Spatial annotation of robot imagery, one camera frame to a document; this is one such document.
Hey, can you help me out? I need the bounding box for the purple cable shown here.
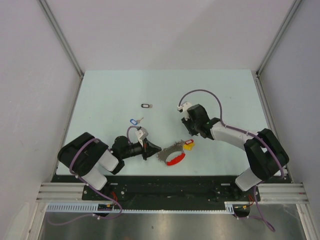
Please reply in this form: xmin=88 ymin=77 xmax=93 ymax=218
xmin=178 ymin=89 xmax=286 ymax=232
xmin=46 ymin=126 xmax=141 ymax=226

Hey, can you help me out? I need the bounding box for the blue tag key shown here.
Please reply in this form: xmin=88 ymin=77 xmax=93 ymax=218
xmin=130 ymin=117 xmax=144 ymax=126

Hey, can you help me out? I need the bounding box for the black key tag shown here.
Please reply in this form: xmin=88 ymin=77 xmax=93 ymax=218
xmin=140 ymin=103 xmax=153 ymax=109

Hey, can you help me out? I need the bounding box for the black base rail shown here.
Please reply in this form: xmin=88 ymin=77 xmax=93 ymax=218
xmin=52 ymin=175 xmax=288 ymax=212

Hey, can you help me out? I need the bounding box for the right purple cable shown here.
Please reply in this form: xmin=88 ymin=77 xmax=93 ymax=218
xmin=178 ymin=89 xmax=286 ymax=232

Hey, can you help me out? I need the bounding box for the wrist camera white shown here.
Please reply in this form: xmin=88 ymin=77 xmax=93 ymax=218
xmin=177 ymin=101 xmax=193 ymax=121
xmin=135 ymin=126 xmax=149 ymax=147

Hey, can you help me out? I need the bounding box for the white cable duct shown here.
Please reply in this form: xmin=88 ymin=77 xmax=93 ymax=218
xmin=46 ymin=202 xmax=241 ymax=215

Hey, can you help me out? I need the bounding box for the red key tag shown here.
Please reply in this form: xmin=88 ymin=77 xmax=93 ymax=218
xmin=184 ymin=139 xmax=194 ymax=145

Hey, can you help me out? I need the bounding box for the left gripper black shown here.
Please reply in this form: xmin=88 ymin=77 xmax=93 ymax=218
xmin=120 ymin=137 xmax=161 ymax=160

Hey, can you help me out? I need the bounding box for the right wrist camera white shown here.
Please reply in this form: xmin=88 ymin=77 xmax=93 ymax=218
xmin=177 ymin=101 xmax=193 ymax=121

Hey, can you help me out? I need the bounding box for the metal keyring holder red handle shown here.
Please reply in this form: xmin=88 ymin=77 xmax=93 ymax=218
xmin=156 ymin=140 xmax=186 ymax=167

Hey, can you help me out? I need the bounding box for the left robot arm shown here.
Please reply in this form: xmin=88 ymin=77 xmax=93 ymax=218
xmin=57 ymin=129 xmax=162 ymax=200

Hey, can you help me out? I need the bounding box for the yellow key tag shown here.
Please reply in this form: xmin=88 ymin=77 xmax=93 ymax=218
xmin=183 ymin=142 xmax=195 ymax=151

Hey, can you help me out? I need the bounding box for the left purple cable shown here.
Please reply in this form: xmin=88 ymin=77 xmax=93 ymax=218
xmin=46 ymin=126 xmax=141 ymax=226

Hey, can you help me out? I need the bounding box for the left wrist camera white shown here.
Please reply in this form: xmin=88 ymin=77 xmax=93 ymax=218
xmin=135 ymin=126 xmax=149 ymax=147

